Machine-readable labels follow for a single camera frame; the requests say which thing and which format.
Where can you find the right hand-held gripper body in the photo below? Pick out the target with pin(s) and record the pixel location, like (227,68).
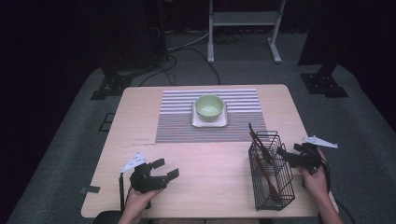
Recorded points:
(308,157)

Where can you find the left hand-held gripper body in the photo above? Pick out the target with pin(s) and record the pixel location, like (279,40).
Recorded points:
(146,182)

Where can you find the dark wooden spoon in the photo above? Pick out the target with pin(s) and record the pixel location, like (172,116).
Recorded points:
(267,179)

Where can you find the green bowl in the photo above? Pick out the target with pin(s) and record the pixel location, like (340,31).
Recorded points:
(209,108)

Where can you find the person's left hand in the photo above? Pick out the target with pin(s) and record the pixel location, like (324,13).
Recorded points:
(139,200)

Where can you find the person's right hand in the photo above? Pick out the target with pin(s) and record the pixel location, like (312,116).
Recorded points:
(316,183)

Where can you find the dark red chopstick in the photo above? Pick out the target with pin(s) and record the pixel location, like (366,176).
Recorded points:
(260,148)
(258,141)

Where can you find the striped placemat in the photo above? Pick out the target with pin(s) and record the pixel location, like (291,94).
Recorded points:
(177,124)

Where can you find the dark tape strip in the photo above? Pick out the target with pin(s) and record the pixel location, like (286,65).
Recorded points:
(90,189)

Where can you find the white square plate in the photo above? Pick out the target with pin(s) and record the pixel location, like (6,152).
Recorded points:
(199,123)

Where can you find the black stand base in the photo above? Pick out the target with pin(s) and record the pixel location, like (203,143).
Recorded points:
(323,84)
(112,85)

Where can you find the white metal stand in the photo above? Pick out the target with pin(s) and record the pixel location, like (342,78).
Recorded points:
(244,18)

